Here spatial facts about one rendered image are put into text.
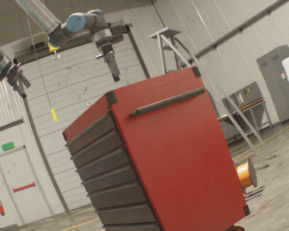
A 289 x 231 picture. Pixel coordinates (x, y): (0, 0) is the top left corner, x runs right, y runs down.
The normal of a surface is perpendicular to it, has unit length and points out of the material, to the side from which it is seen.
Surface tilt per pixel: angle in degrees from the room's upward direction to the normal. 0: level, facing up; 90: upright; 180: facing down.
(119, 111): 90
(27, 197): 90
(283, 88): 90
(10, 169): 90
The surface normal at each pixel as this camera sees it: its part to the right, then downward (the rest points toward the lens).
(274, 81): -0.82, 0.29
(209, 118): 0.44, -0.26
